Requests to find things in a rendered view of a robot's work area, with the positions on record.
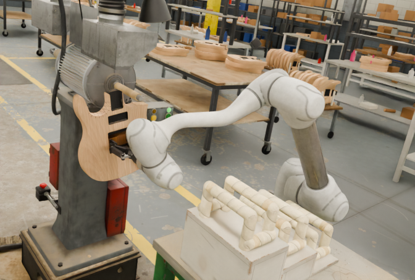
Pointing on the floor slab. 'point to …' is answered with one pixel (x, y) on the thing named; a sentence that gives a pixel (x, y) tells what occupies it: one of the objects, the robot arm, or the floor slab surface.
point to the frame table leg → (160, 271)
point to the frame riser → (128, 271)
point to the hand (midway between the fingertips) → (120, 140)
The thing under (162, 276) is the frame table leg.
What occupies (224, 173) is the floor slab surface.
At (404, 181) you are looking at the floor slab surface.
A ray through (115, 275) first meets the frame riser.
